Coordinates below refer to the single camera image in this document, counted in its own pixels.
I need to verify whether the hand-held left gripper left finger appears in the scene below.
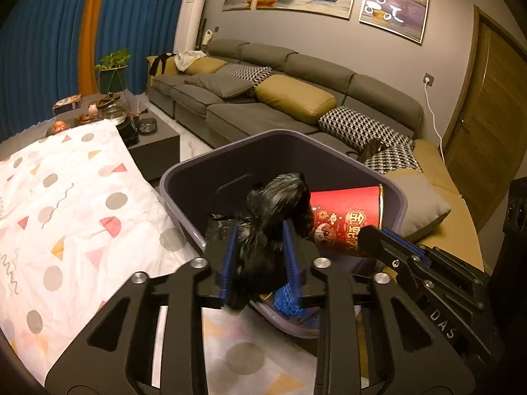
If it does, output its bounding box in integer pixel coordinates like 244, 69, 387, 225
44, 222, 241, 395

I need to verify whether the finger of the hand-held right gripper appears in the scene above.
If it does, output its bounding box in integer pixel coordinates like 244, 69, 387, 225
356, 224, 438, 294

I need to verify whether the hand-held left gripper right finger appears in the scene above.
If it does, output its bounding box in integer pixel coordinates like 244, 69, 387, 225
282, 220, 476, 395

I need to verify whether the blue foam net sleeve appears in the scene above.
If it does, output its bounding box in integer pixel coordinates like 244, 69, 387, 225
272, 284, 319, 327

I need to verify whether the red printed paper cup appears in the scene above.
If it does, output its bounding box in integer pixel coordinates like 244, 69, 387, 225
309, 184, 385, 258

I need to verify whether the black plastic bag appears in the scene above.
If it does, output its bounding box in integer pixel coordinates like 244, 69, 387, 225
222, 171, 316, 311

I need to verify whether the purple plastic bin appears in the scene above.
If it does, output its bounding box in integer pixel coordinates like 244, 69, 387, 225
159, 129, 408, 340

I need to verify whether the large grey cushion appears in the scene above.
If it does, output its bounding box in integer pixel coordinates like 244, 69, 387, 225
385, 171, 451, 243

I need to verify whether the mustard yellow chaise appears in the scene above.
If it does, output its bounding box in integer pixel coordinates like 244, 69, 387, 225
383, 140, 484, 272

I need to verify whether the dark brown cloth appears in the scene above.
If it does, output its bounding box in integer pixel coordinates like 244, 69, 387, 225
357, 138, 383, 163

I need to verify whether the dark coffee table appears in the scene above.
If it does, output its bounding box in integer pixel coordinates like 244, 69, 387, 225
45, 92, 182, 182

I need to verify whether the grey sectional sofa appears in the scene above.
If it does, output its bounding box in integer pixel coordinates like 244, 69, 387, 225
147, 38, 484, 272

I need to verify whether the white patterned blanket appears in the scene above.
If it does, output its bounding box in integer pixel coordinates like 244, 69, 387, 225
0, 119, 371, 395

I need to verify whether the large yellow cushion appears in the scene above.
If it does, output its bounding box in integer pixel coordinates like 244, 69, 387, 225
254, 75, 337, 124

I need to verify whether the brown wooden door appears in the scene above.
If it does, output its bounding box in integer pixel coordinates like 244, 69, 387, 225
442, 4, 527, 192

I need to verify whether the flat grey cushion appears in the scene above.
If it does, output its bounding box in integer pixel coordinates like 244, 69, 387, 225
185, 73, 254, 99

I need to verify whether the glass teapot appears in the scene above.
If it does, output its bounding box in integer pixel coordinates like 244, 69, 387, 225
99, 101, 128, 126

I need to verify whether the long houndstooth cushion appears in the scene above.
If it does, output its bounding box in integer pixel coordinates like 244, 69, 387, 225
216, 64, 273, 88

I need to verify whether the small yellow cushion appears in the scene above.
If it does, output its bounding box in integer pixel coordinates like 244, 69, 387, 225
183, 57, 228, 77

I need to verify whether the white cloth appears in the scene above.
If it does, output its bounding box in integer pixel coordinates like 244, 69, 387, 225
175, 50, 207, 70

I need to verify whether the black cloth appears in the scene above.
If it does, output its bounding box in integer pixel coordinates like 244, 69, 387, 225
149, 53, 176, 77

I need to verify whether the printed flat box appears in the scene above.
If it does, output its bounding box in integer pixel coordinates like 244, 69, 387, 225
52, 94, 83, 116

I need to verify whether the potted green plant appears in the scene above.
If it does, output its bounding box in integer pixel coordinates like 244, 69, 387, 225
94, 48, 132, 94

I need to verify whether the purple abstract painting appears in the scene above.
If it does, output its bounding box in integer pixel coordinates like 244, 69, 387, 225
359, 0, 431, 44

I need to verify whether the white standing air conditioner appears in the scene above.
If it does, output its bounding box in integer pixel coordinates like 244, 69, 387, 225
173, 0, 207, 55

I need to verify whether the blue curtain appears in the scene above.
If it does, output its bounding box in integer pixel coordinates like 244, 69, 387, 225
95, 0, 193, 92
0, 0, 97, 143

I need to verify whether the orange curtain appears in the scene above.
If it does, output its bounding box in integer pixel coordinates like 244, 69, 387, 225
76, 0, 113, 96

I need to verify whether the white power cable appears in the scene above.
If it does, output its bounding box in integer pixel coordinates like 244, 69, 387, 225
424, 83, 448, 162

